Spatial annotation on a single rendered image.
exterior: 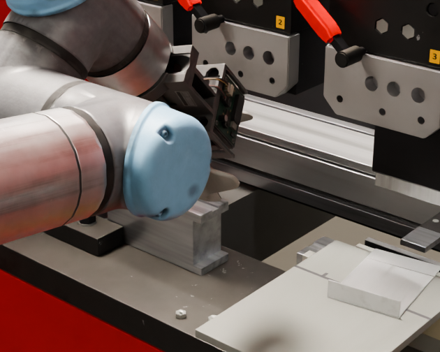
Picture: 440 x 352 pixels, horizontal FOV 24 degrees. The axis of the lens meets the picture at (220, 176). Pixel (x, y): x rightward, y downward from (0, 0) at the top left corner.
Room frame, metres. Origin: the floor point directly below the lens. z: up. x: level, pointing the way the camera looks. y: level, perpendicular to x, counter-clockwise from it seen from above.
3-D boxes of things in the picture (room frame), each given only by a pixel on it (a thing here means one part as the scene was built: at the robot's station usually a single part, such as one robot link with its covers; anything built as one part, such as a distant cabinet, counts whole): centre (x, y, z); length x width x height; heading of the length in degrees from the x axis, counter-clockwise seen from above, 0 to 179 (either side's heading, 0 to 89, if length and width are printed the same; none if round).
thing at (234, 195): (1.64, -0.12, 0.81); 0.64 x 0.08 x 0.14; 140
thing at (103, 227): (1.41, 0.27, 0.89); 0.30 x 0.05 x 0.03; 50
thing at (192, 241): (1.42, 0.20, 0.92); 0.50 x 0.06 x 0.10; 50
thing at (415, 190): (1.06, -0.22, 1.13); 0.10 x 0.02 x 0.10; 50
